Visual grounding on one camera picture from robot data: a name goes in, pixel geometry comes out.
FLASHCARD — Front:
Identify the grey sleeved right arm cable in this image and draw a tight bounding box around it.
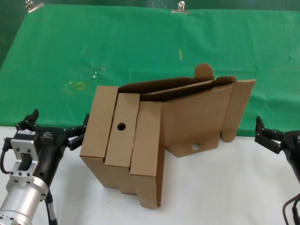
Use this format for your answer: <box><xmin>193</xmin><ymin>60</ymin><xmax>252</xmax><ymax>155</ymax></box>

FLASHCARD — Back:
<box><xmin>290</xmin><ymin>200</ymin><xmax>300</xmax><ymax>225</ymax></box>

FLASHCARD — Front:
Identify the brown cardboard mailer box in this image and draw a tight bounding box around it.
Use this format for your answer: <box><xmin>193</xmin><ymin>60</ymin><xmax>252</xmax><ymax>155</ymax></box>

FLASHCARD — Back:
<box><xmin>130</xmin><ymin>76</ymin><xmax>256</xmax><ymax>209</ymax></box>

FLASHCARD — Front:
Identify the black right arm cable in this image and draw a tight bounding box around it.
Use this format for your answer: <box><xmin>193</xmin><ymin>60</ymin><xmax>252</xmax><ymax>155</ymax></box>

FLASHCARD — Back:
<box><xmin>282</xmin><ymin>194</ymin><xmax>300</xmax><ymax>225</ymax></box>

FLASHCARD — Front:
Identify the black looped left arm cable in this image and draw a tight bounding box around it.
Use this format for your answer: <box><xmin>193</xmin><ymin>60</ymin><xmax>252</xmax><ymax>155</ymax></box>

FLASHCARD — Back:
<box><xmin>0</xmin><ymin>137</ymin><xmax>12</xmax><ymax>174</ymax></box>

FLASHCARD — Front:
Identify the silver binder clip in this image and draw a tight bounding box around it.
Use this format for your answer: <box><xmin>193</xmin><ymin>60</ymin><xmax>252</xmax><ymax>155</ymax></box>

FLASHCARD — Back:
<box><xmin>26</xmin><ymin>0</ymin><xmax>45</xmax><ymax>13</ymax></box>
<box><xmin>171</xmin><ymin>1</ymin><xmax>190</xmax><ymax>15</ymax></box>

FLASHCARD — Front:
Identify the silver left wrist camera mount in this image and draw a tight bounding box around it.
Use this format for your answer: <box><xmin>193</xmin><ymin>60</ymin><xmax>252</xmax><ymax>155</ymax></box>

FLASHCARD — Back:
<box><xmin>9</xmin><ymin>130</ymin><xmax>39</xmax><ymax>180</ymax></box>

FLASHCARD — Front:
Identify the green table cloth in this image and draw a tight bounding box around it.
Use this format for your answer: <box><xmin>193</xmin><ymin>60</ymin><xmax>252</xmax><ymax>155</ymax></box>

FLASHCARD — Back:
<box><xmin>0</xmin><ymin>3</ymin><xmax>300</xmax><ymax>138</ymax></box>

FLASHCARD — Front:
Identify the cardboard box with slot hole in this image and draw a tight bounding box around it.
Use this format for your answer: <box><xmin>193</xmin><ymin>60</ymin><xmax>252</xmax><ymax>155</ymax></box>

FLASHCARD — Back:
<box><xmin>79</xmin><ymin>76</ymin><xmax>196</xmax><ymax>188</ymax></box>

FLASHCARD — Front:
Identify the grey sleeved left arm cable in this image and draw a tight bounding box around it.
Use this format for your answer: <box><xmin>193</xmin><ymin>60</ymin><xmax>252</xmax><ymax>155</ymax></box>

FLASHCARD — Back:
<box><xmin>45</xmin><ymin>186</ymin><xmax>59</xmax><ymax>225</ymax></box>

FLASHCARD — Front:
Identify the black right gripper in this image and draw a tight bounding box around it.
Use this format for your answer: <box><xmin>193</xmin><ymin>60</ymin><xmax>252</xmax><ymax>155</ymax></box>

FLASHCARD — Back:
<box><xmin>255</xmin><ymin>116</ymin><xmax>300</xmax><ymax>183</ymax></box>

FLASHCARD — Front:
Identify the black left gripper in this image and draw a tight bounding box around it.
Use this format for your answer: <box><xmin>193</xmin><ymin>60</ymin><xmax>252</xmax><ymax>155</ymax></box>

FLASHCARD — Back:
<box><xmin>15</xmin><ymin>109</ymin><xmax>90</xmax><ymax>188</ymax></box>

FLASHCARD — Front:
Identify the grey sleeved arm cable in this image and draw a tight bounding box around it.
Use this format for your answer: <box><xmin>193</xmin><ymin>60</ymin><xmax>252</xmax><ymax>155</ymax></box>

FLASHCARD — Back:
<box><xmin>290</xmin><ymin>200</ymin><xmax>300</xmax><ymax>225</ymax></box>
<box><xmin>45</xmin><ymin>186</ymin><xmax>59</xmax><ymax>225</ymax></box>

